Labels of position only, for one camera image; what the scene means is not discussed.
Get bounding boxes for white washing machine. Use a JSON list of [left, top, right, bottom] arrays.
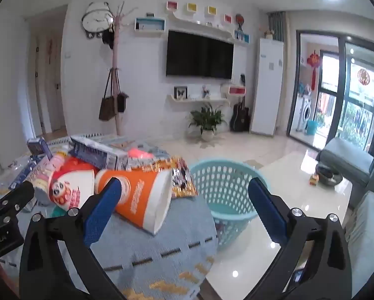
[[299, 95, 314, 132]]

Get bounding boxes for teal plastic laundry basket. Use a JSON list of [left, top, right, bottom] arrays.
[[187, 159, 270, 251]]

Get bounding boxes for dark sliding glass door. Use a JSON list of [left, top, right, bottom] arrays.
[[286, 29, 374, 156]]

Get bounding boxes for brown tote bag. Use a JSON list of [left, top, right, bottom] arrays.
[[98, 69, 117, 122]]

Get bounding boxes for shiny yellow snack wrapper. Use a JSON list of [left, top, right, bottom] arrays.
[[171, 157, 197, 199]]

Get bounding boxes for white blue milk carton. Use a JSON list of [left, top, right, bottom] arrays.
[[69, 135, 129, 171]]

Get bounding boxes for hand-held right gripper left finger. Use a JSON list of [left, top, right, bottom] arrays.
[[18, 177, 125, 300]]

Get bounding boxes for pink tree coat rack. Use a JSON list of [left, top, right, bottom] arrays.
[[107, 1, 129, 137]]

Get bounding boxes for dark round bowl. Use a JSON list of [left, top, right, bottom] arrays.
[[315, 163, 344, 186]]

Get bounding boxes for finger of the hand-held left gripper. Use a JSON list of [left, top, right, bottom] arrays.
[[0, 180, 35, 226]]

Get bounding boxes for black flat television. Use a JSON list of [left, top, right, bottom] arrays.
[[166, 30, 234, 80]]

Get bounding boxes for round red window decal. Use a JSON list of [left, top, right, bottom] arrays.
[[357, 68, 371, 86]]

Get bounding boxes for blue plastic bucket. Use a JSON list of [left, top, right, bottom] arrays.
[[305, 119, 319, 136]]

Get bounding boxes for small black bag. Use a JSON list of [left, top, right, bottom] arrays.
[[116, 92, 129, 113]]

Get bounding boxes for curved white wall shelf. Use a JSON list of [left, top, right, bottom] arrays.
[[166, 94, 231, 109]]

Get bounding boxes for red knot hanging ornament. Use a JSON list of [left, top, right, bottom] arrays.
[[307, 49, 322, 92]]

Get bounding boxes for white glossy coffee table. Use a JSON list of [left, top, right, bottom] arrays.
[[258, 148, 354, 257]]

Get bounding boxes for patterned blue tablecloth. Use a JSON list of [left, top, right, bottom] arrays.
[[0, 132, 219, 300]]

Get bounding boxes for potted green plant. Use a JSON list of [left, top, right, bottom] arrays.
[[188, 102, 227, 141]]

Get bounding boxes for red panda print noodle cup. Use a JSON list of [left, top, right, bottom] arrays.
[[48, 158, 97, 211]]

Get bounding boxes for panda wall clock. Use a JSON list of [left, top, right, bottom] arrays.
[[81, 1, 113, 40]]

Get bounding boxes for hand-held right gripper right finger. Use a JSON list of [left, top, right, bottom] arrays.
[[236, 177, 354, 300]]

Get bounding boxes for green grey curtain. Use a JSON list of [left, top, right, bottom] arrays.
[[267, 10, 286, 42]]

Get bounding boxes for small dark blue carton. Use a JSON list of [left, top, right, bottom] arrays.
[[26, 137, 53, 163]]

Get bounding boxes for orange paper noodle cup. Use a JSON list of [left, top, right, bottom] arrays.
[[94, 169, 174, 236]]

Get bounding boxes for white standing air conditioner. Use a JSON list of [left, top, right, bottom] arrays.
[[250, 37, 284, 137]]

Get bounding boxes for red white wall box shelf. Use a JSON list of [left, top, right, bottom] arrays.
[[220, 82, 247, 96]]

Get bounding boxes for long white wall shelf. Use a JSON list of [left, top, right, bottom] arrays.
[[166, 13, 250, 47]]

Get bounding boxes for black acoustic guitar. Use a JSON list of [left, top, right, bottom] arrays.
[[230, 95, 250, 132]]

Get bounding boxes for grey blue sofa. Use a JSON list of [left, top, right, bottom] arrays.
[[316, 137, 374, 290]]

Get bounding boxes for pink plastic packet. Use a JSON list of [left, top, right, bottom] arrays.
[[127, 149, 154, 161]]

